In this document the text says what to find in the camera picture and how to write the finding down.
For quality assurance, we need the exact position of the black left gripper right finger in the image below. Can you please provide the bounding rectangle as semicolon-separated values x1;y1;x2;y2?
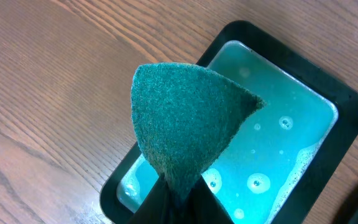
191;177;234;224

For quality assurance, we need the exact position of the black rectangular soap water tray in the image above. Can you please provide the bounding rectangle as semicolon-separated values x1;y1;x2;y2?
100;21;358;223

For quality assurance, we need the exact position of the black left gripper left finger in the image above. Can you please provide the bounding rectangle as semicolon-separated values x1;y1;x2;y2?
127;175;170;224

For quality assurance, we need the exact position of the green scouring pad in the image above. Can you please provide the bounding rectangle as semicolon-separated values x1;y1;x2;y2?
131;63;264;202

